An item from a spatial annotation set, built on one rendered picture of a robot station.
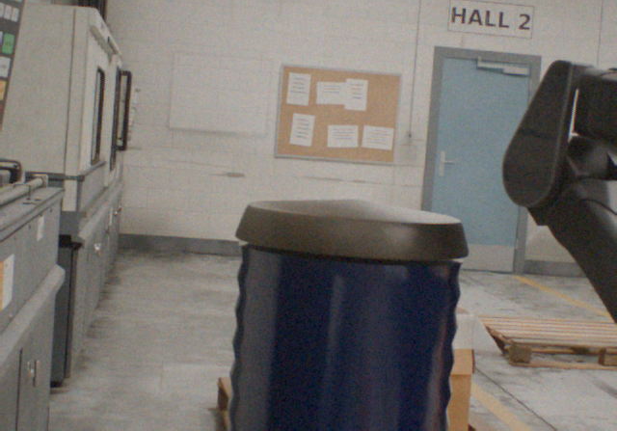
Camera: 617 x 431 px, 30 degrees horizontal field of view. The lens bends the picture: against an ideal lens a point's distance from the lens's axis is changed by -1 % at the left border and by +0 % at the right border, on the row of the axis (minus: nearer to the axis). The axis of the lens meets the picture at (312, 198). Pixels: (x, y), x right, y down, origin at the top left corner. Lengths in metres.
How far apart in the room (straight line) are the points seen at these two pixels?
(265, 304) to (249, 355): 0.01
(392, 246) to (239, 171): 11.03
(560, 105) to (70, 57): 4.18
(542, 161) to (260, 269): 0.77
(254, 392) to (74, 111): 4.82
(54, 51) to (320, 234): 4.85
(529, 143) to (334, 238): 0.78
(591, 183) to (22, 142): 4.22
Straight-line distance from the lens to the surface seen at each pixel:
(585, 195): 0.93
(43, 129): 5.02
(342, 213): 0.18
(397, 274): 0.18
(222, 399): 4.98
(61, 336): 5.09
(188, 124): 11.18
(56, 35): 5.03
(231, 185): 11.21
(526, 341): 6.71
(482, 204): 11.62
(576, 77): 0.93
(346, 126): 11.30
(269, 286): 0.18
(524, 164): 0.96
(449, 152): 11.51
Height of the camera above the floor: 1.21
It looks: 3 degrees down
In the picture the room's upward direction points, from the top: 4 degrees clockwise
